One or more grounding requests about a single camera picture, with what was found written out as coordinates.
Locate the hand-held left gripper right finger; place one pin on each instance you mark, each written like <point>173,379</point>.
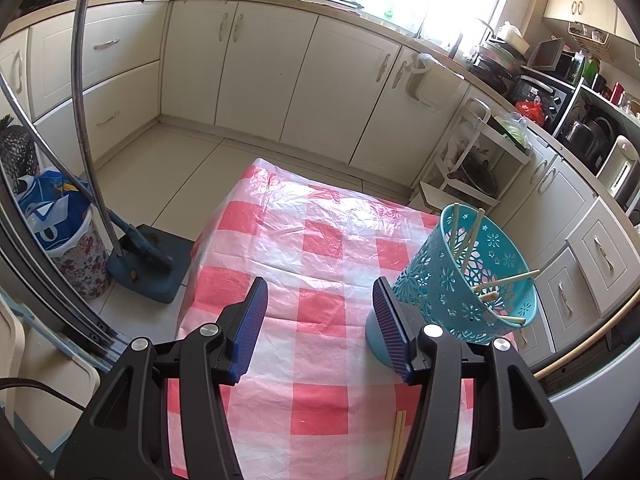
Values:
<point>392,330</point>

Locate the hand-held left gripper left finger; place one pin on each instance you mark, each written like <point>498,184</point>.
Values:
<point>250,330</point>

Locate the teal perforated plastic basket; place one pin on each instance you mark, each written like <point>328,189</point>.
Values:
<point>430,280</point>

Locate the pale wooden chopstick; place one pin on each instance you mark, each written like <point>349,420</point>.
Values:
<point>510,280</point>
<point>472,237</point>
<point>510,319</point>
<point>489,295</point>
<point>392,452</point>
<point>399,432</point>

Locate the pink checkered plastic tablecloth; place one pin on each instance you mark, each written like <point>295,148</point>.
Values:
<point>310,240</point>

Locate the blue steam mop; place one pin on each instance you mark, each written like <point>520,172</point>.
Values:
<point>145,265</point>

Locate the black pan with glass lid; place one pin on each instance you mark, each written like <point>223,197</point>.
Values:
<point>475,175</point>

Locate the floral trash bin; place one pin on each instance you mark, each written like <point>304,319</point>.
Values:
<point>80,265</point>

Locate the wooden stick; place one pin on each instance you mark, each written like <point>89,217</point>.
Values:
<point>575,350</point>

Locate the floral bin with blue bag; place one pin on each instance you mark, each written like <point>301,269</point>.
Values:
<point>50,285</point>

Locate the white rolling cart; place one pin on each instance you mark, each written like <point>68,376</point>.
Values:
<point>500,142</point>

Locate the blue and white plastic bag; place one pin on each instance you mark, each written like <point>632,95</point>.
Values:
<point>50,210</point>

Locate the bag of green vegetables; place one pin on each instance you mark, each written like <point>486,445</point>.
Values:
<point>510,127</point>

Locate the white hanging door bin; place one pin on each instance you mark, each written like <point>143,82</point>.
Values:
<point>425,80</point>

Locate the red plastic bag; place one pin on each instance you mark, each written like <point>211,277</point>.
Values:
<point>530,110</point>

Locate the cream base cabinets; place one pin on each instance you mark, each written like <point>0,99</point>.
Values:
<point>270,70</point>

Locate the metal pole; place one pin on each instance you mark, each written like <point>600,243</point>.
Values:
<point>50,160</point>

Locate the steel kettle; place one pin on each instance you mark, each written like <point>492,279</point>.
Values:
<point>580,135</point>

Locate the black toaster oven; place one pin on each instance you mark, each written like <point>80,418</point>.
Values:
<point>545,95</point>

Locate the white electric thermos pot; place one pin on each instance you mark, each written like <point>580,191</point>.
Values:
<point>620,165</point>

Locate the stack of pots and dishes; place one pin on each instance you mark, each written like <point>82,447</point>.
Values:
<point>492,65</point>

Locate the black faucet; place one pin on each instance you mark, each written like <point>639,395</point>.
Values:
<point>457,45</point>

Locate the black mesh brush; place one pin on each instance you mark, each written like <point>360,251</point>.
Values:
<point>15,145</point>

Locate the white container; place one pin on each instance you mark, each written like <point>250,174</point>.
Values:
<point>512,37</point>

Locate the microwave oven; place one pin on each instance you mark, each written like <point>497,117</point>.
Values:
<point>555,57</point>

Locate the cream corner wall cabinet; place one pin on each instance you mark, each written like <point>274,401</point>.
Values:
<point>585,0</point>

